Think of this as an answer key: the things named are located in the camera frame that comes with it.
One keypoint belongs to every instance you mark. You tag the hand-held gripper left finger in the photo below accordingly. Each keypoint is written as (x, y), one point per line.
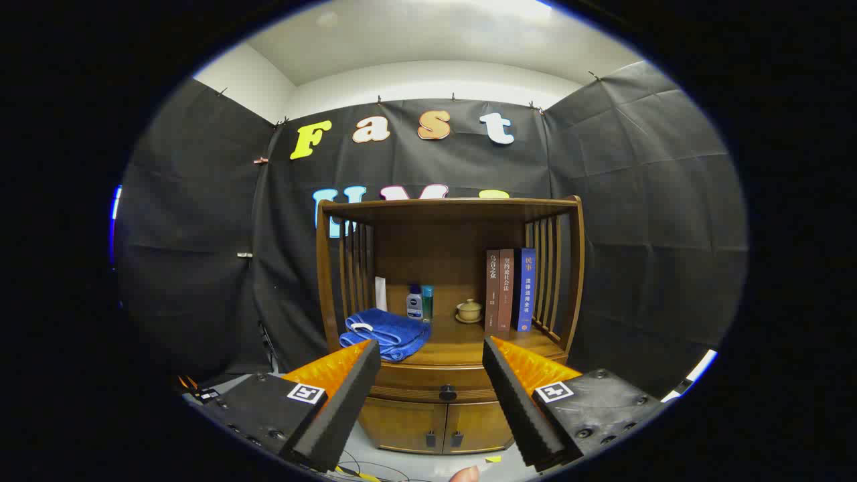
(345, 402)

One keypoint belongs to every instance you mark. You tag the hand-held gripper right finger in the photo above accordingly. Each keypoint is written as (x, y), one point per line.
(519, 402)

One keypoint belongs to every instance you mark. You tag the wooden drawer with black knob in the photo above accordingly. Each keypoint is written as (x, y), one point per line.
(428, 381)

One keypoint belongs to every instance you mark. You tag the wooden cabinet door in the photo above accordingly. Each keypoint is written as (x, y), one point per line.
(479, 425)
(402, 425)

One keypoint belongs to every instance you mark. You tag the wooden countertop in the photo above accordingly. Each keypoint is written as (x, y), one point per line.
(455, 341)

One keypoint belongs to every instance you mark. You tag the brown wooden cabinet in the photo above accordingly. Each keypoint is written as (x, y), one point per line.
(435, 234)

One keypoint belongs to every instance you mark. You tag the folded blue towel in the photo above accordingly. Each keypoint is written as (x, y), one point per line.
(388, 331)

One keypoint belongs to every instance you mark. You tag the beige lidded tea cup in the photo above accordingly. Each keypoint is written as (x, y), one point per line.
(469, 312)

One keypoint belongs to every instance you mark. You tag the white tube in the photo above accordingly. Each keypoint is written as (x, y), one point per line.
(381, 294)

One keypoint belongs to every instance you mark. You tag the blue book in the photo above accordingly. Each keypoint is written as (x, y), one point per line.
(525, 288)

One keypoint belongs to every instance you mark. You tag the reddish brown book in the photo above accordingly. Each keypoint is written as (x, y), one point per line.
(506, 288)

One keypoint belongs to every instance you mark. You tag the dark brown book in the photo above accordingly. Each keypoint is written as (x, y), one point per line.
(492, 288)

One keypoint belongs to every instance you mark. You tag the white lotion bottle blue cap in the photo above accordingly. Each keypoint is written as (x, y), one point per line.
(414, 306)

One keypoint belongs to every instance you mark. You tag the teal clear bottle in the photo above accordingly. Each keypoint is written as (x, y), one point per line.
(427, 304)

